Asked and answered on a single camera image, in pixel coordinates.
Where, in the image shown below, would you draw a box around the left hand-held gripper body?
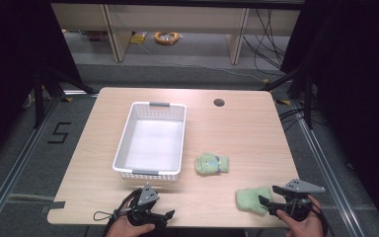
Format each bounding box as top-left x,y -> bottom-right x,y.
126,184 -> 166,229

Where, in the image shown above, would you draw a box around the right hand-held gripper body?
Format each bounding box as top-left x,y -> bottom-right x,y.
280,178 -> 326,222

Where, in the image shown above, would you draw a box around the plain green sock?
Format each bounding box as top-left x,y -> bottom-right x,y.
235,186 -> 273,216

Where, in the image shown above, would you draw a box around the white plastic basket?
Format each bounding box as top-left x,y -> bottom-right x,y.
112,101 -> 188,183

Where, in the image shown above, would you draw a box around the green sock with print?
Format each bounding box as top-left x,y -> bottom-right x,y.
194,152 -> 230,177

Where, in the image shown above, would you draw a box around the person's right hand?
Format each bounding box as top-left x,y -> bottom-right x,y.
275,195 -> 326,237

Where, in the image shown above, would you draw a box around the person's left hand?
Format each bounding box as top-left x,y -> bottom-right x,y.
107,200 -> 156,237

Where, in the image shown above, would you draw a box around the black metal stand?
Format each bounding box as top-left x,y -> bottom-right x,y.
32,64 -> 101,130
259,64 -> 314,130

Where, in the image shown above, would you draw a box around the grey tape strip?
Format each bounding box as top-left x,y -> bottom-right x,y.
48,200 -> 66,211

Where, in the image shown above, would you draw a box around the black curtain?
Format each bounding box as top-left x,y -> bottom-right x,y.
279,0 -> 379,237
0,0 -> 82,169

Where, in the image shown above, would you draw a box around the yellow packet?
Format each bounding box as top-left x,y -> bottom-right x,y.
129,31 -> 149,45

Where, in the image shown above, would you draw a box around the light wooden shelf unit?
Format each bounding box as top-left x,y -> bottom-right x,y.
50,2 -> 302,66

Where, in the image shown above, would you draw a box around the aluminium floor rail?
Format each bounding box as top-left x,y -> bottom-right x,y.
0,94 -> 62,237
289,98 -> 367,237

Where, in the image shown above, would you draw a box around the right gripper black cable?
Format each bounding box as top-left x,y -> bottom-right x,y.
309,199 -> 331,237

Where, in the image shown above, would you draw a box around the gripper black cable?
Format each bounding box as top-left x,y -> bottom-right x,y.
309,199 -> 331,237
103,190 -> 136,237

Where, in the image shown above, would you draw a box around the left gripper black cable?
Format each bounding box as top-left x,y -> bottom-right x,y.
103,190 -> 136,237

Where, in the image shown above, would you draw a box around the thin black cord loop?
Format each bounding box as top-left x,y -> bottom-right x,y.
93,210 -> 116,222

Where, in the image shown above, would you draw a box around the black floor cables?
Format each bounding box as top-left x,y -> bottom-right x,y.
277,106 -> 327,133

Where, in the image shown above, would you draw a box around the thin white floor cable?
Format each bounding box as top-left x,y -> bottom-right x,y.
137,41 -> 268,84

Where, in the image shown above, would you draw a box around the bundle of black cables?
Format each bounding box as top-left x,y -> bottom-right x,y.
241,8 -> 288,73

